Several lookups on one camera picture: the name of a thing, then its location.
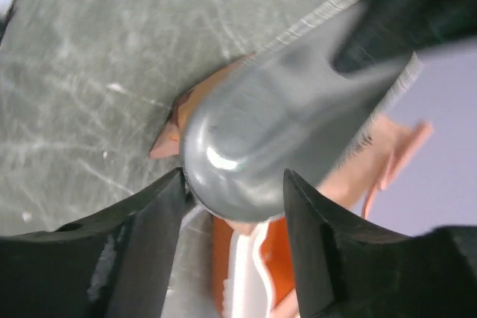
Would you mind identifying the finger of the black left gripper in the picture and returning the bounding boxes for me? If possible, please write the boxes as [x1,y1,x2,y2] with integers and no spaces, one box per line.
[333,0,476,73]

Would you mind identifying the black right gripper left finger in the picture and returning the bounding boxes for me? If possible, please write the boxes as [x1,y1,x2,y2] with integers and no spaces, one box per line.
[1,168,186,317]

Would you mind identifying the grey metal litter scoop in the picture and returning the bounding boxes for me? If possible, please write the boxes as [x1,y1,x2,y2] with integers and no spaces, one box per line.
[180,0,419,223]

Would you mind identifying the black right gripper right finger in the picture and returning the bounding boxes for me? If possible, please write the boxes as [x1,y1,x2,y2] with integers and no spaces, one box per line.
[283,170,476,317]

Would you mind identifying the orange and white litter box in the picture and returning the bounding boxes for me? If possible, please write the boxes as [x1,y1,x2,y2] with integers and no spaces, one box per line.
[178,206,303,318]

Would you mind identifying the pink cat litter bag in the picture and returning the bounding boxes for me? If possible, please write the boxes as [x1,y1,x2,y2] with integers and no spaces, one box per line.
[149,58,433,217]

